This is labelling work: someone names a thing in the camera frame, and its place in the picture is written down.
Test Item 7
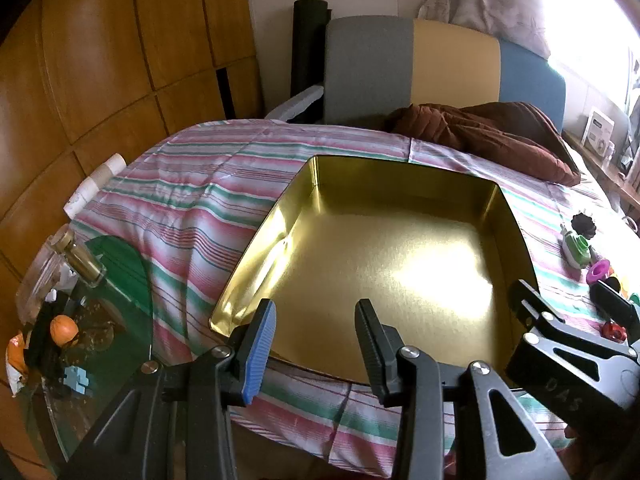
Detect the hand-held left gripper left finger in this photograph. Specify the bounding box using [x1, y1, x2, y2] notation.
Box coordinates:
[60, 299, 278, 480]

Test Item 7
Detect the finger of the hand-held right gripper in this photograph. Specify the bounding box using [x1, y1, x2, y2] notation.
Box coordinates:
[592, 280, 640, 346]
[509, 280, 556, 336]

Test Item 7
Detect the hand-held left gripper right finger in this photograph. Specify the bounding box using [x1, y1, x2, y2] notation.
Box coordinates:
[354, 299, 571, 480]

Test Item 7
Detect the magenta toy hat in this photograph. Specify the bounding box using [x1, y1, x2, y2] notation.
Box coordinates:
[586, 259, 613, 283]

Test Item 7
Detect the green toy camera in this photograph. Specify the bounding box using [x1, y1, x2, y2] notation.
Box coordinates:
[562, 227, 593, 270]

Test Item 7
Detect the brown pedestal dish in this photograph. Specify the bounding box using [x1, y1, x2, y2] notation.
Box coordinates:
[571, 212, 598, 241]

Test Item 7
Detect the gold metal tin tray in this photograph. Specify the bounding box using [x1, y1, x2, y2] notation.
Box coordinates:
[209, 155, 541, 386]

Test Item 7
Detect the wooden desk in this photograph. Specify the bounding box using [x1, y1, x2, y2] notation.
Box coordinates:
[562, 130, 640, 221]

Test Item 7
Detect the round green glass table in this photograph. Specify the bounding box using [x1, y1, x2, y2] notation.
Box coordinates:
[30, 237, 201, 478]

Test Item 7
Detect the striped blanket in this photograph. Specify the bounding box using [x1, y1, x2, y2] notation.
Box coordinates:
[70, 119, 640, 478]

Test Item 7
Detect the brown quilted cushion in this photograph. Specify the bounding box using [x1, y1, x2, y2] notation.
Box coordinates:
[385, 102, 583, 186]

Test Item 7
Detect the white cardboard box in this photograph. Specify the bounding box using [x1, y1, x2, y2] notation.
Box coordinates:
[582, 107, 616, 153]

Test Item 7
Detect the light blue toy block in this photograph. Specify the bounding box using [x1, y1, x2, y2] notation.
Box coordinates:
[65, 366, 96, 396]

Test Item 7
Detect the orange fruit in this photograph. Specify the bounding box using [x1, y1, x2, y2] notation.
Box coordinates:
[50, 315, 80, 346]

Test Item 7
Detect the glass jar with gold lid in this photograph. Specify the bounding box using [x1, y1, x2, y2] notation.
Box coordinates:
[17, 225, 108, 321]

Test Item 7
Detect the black stand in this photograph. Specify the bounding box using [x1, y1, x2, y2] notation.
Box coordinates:
[25, 292, 71, 376]

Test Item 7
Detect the orange white packet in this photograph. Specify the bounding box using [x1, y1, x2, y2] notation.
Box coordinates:
[6, 332, 32, 396]

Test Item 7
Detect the white plastic part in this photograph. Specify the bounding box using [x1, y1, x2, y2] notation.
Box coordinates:
[265, 85, 326, 121]

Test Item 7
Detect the grey yellow blue headboard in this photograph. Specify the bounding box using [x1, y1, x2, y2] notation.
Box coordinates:
[322, 16, 568, 133]

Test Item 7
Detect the black rolled mat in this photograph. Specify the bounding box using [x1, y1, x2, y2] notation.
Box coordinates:
[291, 0, 332, 101]

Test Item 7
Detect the patterned curtain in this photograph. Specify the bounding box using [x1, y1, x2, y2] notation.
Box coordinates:
[417, 0, 551, 58]

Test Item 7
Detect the wooden wardrobe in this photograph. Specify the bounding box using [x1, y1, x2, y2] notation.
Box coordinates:
[0, 0, 263, 461]

